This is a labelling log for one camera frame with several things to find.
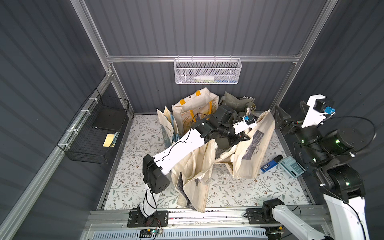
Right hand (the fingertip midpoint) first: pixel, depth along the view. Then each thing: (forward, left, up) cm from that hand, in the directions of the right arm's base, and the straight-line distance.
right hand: (292, 104), depth 49 cm
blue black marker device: (+4, -15, -50) cm, 53 cm away
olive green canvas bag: (+33, +5, -32) cm, 46 cm away
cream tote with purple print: (-4, +9, -28) cm, 30 cm away
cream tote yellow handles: (+29, +37, -31) cm, 56 cm away
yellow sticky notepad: (+4, +76, -27) cm, 81 cm away
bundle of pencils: (+46, -3, -35) cm, 58 cm away
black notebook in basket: (+19, +81, -28) cm, 88 cm away
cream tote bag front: (-14, +34, -28) cm, 46 cm away
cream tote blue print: (+18, +48, -33) cm, 61 cm away
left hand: (+1, +8, -21) cm, 22 cm away
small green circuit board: (-32, +55, -53) cm, 83 cm away
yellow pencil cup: (+29, -2, -28) cm, 40 cm away
